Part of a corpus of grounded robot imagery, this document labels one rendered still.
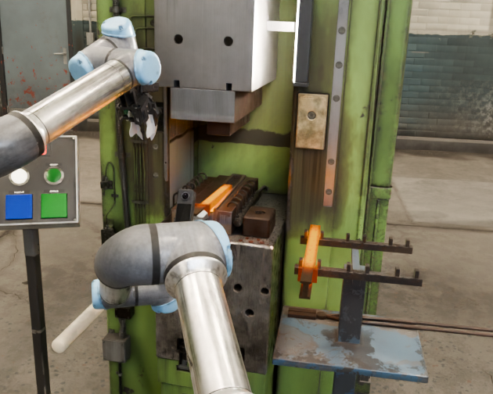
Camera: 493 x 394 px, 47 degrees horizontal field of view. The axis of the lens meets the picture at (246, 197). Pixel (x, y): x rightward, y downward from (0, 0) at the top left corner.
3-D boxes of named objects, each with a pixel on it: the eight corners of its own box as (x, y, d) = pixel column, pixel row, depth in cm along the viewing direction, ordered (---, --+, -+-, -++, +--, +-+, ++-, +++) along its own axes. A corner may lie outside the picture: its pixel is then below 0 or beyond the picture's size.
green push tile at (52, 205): (66, 216, 172) (66, 192, 174) (40, 217, 171) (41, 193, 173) (67, 218, 174) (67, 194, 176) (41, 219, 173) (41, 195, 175)
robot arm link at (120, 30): (90, 26, 136) (113, 12, 141) (102, 67, 143) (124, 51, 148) (116, 33, 133) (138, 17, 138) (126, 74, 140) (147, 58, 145)
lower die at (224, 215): (231, 234, 180) (232, 209, 178) (170, 227, 184) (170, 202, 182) (257, 197, 220) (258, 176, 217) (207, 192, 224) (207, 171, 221)
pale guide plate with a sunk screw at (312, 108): (323, 150, 179) (327, 95, 173) (294, 148, 180) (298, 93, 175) (324, 148, 181) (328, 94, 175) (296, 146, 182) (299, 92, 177)
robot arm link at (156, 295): (135, 304, 149) (134, 265, 146) (178, 300, 152) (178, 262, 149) (138, 318, 142) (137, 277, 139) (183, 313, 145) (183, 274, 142)
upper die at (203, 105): (234, 123, 170) (235, 91, 167) (170, 119, 174) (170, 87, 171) (261, 105, 209) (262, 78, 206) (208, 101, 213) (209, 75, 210)
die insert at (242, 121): (229, 136, 182) (230, 117, 180) (206, 134, 183) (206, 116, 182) (250, 121, 210) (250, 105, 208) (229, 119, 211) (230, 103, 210)
